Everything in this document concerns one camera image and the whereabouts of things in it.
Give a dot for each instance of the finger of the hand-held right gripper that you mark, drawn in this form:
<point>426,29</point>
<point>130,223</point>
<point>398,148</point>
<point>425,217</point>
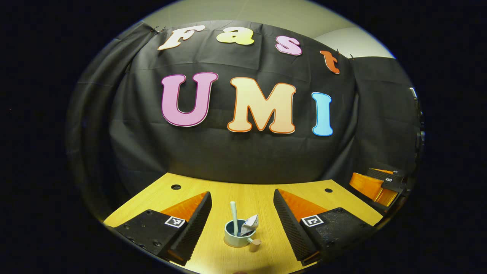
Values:
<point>380,174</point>
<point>365,184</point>

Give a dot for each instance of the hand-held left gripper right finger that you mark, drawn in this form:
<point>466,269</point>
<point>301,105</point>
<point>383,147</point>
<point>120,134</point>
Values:
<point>291,230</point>

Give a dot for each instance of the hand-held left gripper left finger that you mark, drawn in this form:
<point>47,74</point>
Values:
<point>194,230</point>

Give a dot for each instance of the white toothpaste tube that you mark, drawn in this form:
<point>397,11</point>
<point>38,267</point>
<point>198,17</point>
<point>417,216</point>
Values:
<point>251,224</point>

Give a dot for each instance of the pale green toothbrush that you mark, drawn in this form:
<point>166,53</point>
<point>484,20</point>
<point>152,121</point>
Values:
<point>233,213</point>

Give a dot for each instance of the wooden desktop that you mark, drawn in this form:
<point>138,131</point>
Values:
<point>247,194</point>

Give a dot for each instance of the black backdrop cloth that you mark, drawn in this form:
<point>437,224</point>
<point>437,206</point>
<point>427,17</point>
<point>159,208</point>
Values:
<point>247,156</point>

